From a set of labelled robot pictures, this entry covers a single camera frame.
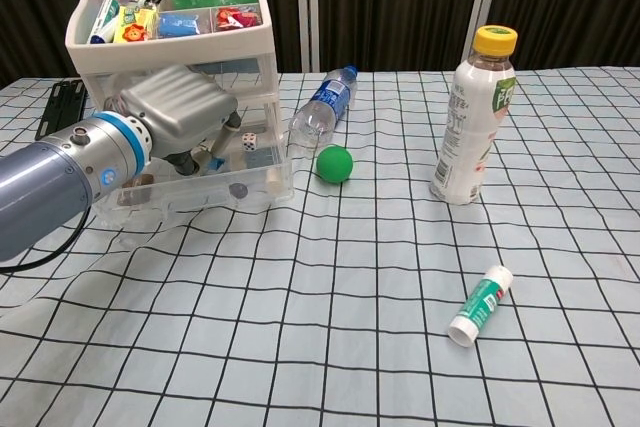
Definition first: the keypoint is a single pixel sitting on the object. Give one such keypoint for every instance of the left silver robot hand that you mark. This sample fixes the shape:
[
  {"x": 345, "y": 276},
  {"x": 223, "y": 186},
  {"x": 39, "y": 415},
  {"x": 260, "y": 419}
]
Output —
[{"x": 180, "y": 107}]

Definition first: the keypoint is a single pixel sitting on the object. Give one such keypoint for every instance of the clear plastic drawer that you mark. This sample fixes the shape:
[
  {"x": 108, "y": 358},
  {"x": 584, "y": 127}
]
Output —
[
  {"x": 200, "y": 202},
  {"x": 245, "y": 77}
]

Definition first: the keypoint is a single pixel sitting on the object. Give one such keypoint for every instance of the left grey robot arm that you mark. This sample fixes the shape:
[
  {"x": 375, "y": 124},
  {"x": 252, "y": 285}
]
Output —
[{"x": 45, "y": 192}]

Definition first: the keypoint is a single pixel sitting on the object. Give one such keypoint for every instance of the white plastic drawer organizer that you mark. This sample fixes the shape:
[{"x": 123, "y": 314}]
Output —
[{"x": 175, "y": 44}]

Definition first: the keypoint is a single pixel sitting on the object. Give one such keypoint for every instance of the blue binder clip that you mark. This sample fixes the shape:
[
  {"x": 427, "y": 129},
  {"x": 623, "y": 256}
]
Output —
[{"x": 217, "y": 163}]

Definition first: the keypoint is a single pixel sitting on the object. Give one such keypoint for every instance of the white dice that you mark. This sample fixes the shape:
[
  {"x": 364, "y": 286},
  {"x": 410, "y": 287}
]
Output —
[{"x": 249, "y": 142}]

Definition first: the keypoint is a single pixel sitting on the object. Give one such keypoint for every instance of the blue snack packet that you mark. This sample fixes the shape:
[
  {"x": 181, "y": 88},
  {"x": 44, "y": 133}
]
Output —
[{"x": 179, "y": 24}]

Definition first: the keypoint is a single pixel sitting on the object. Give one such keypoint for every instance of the yellow lion snack packet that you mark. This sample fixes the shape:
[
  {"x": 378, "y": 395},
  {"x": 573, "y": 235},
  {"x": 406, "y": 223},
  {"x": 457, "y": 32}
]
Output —
[{"x": 134, "y": 27}]

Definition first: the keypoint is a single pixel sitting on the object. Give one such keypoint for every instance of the brown rectangular block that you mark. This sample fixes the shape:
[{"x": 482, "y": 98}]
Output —
[{"x": 136, "y": 191}]

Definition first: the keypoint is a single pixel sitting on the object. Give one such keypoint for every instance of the small dark round piece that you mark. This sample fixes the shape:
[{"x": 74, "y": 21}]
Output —
[{"x": 238, "y": 190}]

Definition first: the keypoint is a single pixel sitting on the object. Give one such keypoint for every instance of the red snack packet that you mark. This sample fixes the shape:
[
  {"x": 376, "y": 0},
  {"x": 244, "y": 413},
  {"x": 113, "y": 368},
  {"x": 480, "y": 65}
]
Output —
[{"x": 237, "y": 17}]

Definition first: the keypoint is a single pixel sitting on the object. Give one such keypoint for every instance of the small white cork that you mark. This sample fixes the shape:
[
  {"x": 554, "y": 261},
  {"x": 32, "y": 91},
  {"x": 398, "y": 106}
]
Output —
[{"x": 273, "y": 182}]

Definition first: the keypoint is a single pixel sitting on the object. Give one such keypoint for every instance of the black folding stand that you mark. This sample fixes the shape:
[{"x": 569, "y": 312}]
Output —
[{"x": 60, "y": 107}]

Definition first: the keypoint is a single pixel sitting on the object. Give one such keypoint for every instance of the red cap whiteboard marker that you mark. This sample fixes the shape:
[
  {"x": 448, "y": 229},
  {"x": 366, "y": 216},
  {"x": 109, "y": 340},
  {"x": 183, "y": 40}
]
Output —
[{"x": 106, "y": 9}]

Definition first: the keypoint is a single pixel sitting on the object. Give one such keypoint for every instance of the clear water bottle blue label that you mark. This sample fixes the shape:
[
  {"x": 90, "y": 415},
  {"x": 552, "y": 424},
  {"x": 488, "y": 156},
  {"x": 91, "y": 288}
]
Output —
[{"x": 327, "y": 97}]

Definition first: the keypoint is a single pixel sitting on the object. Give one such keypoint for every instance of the green foam ball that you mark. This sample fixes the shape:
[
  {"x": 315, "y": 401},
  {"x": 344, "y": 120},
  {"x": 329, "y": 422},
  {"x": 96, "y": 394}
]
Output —
[{"x": 335, "y": 164}]

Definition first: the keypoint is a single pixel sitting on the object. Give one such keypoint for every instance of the white drink bottle yellow cap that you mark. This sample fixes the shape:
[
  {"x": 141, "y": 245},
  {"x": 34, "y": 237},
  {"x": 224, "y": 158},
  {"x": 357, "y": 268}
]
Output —
[{"x": 472, "y": 117}]

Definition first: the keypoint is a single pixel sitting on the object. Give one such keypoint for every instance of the green white glue stick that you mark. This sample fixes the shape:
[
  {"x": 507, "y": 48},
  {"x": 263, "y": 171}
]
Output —
[{"x": 480, "y": 304}]

